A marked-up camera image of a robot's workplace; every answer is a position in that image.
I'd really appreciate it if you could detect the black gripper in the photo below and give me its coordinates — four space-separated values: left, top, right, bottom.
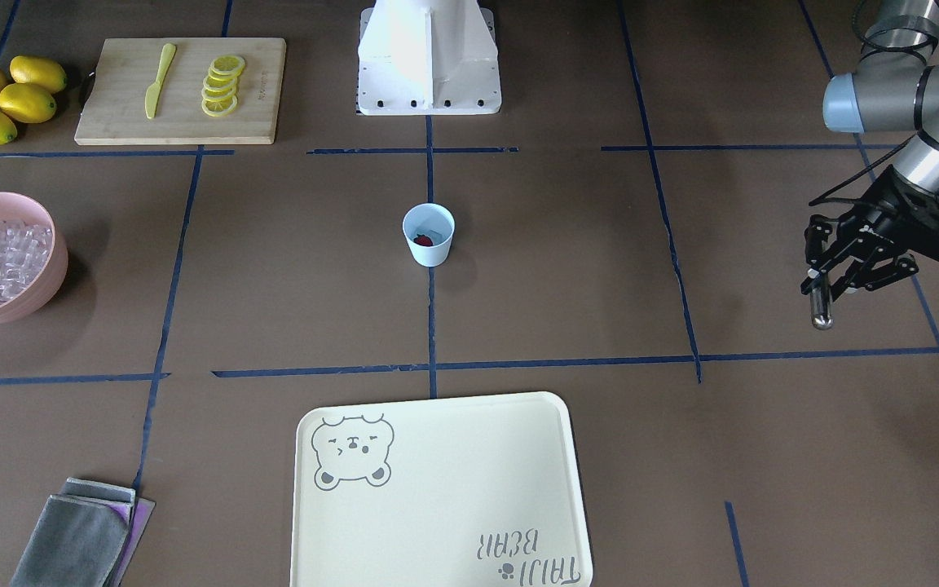
800 166 939 301

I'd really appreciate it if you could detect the steel muddler black tip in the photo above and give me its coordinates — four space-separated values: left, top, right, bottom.
806 270 834 331

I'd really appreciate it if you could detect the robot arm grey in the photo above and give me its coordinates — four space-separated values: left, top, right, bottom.
800 1 939 305

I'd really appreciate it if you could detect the light blue plastic cup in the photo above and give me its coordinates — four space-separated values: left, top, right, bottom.
401 203 457 267

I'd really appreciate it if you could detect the pink bowl of ice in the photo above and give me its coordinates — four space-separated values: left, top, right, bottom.
0 191 68 324

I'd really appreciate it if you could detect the cream bear serving tray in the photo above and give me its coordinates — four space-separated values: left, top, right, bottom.
289 391 595 586

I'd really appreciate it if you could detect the lemon slice front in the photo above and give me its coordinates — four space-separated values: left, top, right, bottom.
201 95 239 117

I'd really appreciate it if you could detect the lemon slice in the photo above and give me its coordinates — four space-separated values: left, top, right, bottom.
201 95 239 117
209 55 246 79

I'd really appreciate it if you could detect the lemon slice back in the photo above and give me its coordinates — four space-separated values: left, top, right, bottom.
209 55 246 79

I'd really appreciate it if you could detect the yellow plastic knife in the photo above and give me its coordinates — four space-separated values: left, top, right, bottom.
143 43 178 120

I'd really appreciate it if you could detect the wooden cutting board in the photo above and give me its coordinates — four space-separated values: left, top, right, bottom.
74 38 287 146

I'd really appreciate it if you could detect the purple cloth underneath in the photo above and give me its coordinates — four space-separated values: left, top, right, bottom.
105 498 157 586

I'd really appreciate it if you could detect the whole yellow lemon top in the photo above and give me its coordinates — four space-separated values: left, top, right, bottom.
10 55 68 95

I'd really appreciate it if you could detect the grey folded cloth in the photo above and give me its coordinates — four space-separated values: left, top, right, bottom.
10 477 135 586

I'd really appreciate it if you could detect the whole yellow lemon middle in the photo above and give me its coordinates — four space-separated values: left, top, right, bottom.
0 83 57 124

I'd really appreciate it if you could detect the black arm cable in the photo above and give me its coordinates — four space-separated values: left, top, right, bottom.
809 0 939 209

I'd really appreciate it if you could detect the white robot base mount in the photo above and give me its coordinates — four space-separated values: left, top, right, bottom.
355 1 503 117

